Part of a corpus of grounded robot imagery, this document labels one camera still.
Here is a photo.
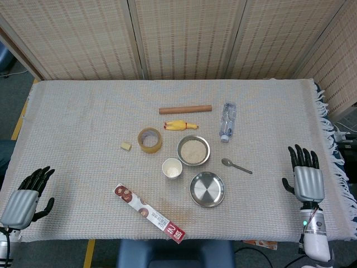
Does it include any dark blue under cloth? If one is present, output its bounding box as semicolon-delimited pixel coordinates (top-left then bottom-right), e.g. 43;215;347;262
313;82;348;171

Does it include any left black grey robot hand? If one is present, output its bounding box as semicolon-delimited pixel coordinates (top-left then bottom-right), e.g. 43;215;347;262
0;166;56;230

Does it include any yellow floor tape strip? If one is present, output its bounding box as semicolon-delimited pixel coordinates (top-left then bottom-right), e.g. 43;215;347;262
83;239;96;268
10;79;40;141

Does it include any bamboo folding screen panel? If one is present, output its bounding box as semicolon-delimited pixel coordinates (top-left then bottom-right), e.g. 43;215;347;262
225;0;353;81
127;0;248;81
292;0;357;121
0;0;143;82

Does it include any small metal spoon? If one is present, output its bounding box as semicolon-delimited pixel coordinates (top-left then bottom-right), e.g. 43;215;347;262
221;157;253;175

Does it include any white paper cup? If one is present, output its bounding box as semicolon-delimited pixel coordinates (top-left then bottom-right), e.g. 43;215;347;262
162;157;183;180

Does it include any clear plastic water bottle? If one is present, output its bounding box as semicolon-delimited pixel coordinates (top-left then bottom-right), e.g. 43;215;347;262
218;102;238;143

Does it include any white woven fringed tablecloth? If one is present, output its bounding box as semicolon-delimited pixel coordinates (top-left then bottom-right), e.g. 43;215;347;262
0;79;357;243

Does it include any clear packing tape roll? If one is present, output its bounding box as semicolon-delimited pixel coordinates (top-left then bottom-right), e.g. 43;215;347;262
137;127;163;154

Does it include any red white cling film box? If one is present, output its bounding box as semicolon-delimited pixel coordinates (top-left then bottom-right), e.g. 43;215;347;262
113;183;186;245

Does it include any yellow rubber chicken toy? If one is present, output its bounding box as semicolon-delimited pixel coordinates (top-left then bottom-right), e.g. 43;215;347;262
163;119;200;131

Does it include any white power strip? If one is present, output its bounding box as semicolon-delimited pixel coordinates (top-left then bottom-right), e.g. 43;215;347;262
333;122;353;142

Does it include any black floor cable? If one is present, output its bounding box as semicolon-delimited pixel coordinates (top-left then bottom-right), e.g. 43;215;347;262
233;245;273;268

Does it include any black box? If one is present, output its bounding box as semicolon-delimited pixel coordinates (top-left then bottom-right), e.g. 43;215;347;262
336;134;357;185

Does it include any orange printed paper pack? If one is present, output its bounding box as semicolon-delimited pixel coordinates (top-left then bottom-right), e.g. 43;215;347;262
242;239;279;251

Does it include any steel bowl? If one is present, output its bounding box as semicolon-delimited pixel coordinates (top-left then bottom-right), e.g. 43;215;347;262
189;171;225;208
176;135;211;167

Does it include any right black grey robot hand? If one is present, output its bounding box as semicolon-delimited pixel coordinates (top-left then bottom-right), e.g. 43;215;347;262
281;144;325;203

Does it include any wooden rolling pin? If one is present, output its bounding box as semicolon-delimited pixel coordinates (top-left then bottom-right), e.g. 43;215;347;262
158;104;213;115

